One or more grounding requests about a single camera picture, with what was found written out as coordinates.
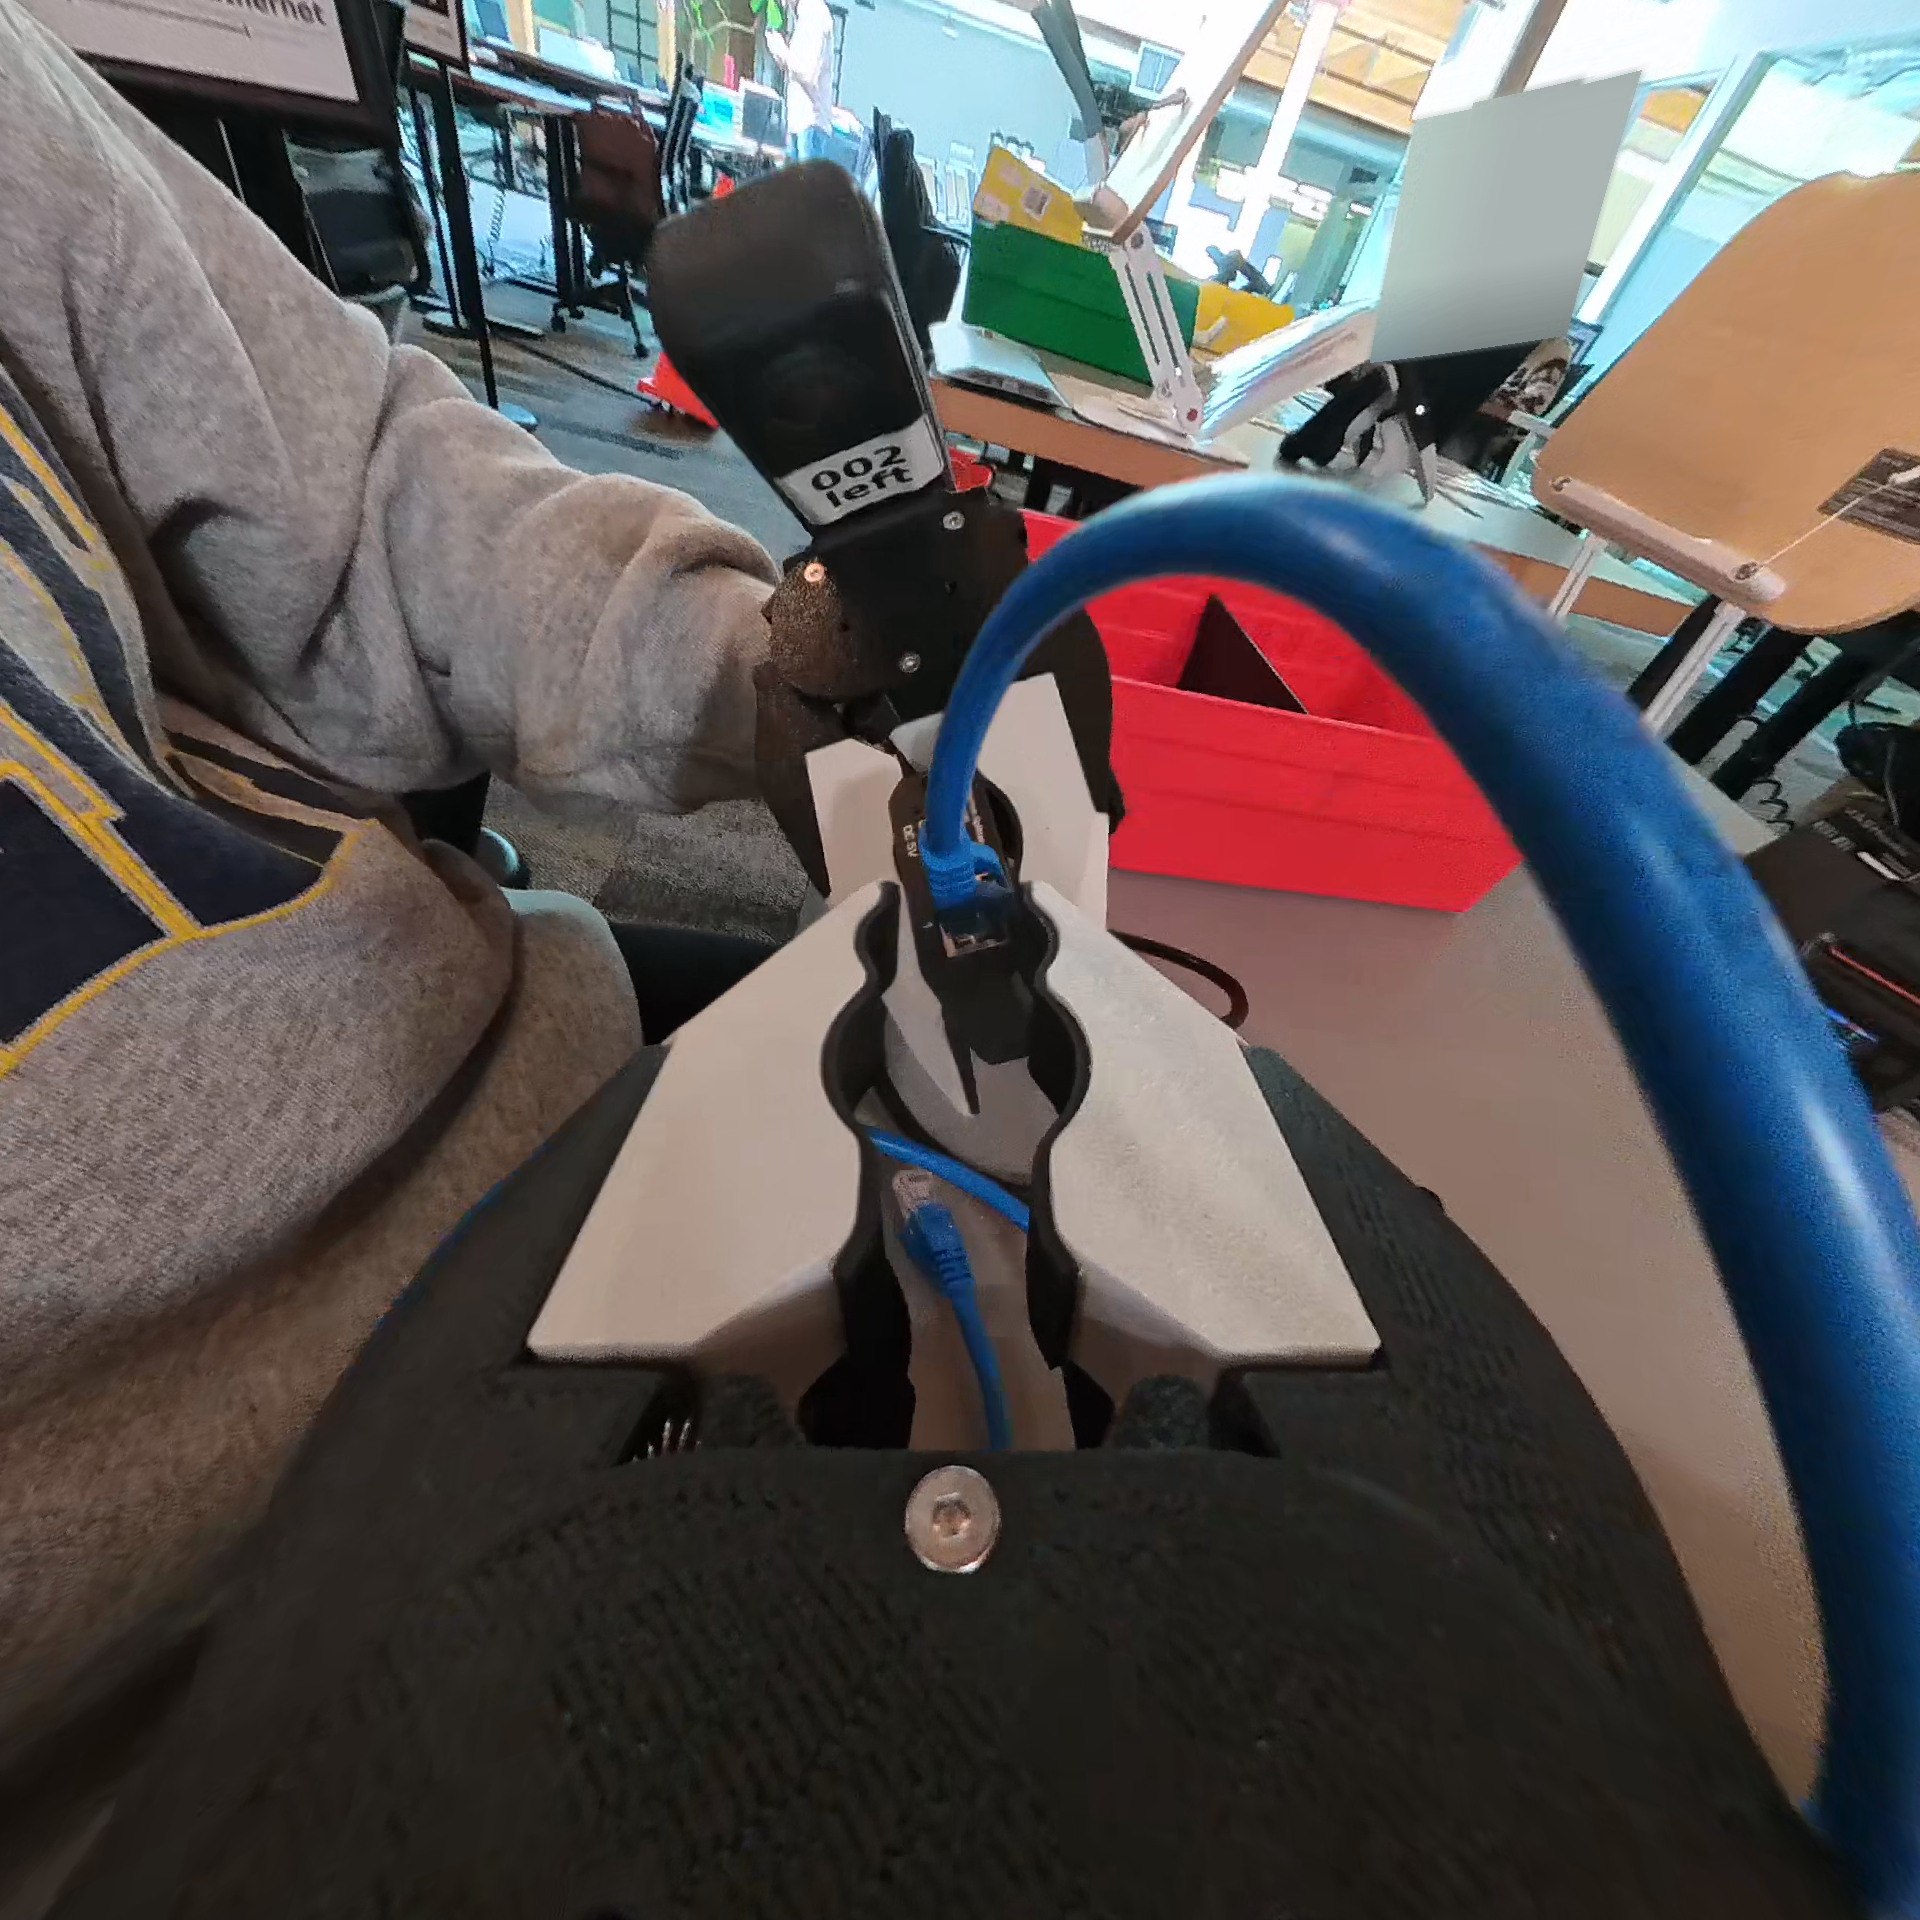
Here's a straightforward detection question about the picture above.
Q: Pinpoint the long wooden desk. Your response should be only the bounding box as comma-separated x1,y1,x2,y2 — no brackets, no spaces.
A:
930,367,1651,642

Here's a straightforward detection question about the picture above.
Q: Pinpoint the black ethernet splitter box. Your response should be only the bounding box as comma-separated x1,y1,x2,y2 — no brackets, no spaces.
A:
890,762,1052,1119

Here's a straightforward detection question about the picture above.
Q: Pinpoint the black bin divider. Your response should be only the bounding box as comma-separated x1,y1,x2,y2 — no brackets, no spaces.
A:
1174,594,1310,715

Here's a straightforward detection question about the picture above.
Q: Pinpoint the green cardboard box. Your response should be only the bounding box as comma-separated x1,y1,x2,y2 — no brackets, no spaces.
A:
960,141,1298,392

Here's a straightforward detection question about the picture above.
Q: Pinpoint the blue ethernet cable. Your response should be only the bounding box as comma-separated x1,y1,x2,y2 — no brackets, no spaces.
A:
862,475,1920,1920

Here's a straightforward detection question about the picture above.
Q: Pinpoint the orange cone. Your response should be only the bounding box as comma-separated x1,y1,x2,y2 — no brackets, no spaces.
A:
636,356,730,441

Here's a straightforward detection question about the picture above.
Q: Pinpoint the black equipment box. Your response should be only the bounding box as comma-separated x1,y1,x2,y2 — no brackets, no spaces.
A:
1748,807,1920,959

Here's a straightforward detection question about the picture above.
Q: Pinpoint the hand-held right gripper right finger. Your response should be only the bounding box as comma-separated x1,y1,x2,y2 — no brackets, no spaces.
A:
1026,882,1385,1450

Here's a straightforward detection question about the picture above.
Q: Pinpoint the red plastic bin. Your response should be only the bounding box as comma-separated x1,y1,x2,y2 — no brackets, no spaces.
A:
1020,507,1531,918

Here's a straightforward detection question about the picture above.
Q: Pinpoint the white printed sign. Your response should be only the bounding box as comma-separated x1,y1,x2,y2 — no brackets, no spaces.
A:
63,0,367,103

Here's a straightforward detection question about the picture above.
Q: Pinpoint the black office chair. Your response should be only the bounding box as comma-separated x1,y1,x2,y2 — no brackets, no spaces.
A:
550,103,667,361
874,111,974,361

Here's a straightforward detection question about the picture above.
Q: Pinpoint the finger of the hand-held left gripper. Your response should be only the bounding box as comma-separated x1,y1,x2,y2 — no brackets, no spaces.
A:
810,737,986,1189
974,671,1110,1189

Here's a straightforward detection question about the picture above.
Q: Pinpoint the person's left forearm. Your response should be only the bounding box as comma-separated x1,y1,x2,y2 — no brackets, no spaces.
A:
150,286,795,826

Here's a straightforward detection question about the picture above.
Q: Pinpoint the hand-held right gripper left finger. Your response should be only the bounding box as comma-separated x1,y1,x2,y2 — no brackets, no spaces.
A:
526,882,916,1450

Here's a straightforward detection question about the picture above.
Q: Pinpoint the light wooden panel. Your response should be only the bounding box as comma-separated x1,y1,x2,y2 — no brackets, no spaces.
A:
1531,173,1920,642

